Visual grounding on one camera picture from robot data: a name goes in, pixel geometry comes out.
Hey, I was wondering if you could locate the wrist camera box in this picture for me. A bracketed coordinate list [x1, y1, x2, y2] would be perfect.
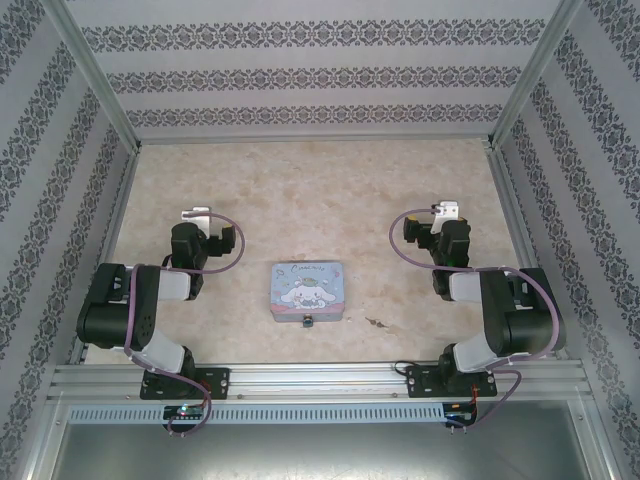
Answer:
[179, 203, 215, 235]
[430, 198, 461, 224]

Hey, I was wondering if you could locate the slotted grey cable duct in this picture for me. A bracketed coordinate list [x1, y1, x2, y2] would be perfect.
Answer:
[67, 403, 447, 425]

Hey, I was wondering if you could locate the grey sheet metal panel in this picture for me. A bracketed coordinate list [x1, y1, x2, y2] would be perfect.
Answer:
[49, 422, 594, 480]

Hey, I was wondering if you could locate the aluminium corner post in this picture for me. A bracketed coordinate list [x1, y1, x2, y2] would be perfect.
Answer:
[44, 0, 144, 151]
[486, 0, 587, 149]

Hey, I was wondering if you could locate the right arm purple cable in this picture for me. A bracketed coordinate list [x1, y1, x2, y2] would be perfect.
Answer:
[389, 208, 562, 432]

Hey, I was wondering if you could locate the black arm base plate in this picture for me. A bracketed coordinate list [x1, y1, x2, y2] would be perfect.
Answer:
[139, 366, 233, 402]
[404, 363, 500, 400]

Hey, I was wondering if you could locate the small circuit board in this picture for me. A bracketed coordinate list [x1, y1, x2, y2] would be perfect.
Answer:
[163, 403, 207, 421]
[444, 401, 479, 427]

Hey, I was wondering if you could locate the aluminium mounting rail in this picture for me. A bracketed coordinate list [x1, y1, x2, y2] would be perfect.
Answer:
[48, 362, 587, 402]

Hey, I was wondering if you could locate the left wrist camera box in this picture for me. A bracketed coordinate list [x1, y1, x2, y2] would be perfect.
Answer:
[179, 203, 215, 235]

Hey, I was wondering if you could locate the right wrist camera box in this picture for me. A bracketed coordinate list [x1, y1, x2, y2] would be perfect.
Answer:
[430, 198, 461, 224]

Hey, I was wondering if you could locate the aluminium side rail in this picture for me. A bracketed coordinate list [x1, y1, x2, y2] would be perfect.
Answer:
[486, 144, 570, 364]
[67, 144, 144, 366]

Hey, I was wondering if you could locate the blue cartoon tin box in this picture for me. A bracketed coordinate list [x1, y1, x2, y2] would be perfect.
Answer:
[270, 258, 351, 325]

